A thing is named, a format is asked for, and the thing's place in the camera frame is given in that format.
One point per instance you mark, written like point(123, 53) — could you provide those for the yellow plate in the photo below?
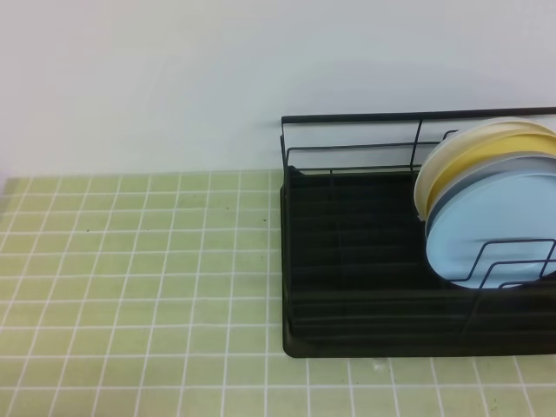
point(456, 156)

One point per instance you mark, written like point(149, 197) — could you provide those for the black wire dish rack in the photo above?
point(356, 281)

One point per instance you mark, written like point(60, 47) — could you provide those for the light blue plate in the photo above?
point(498, 232)

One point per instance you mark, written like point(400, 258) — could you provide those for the grey white plate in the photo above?
point(506, 163)

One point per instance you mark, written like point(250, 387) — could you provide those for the cream plate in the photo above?
point(492, 128)

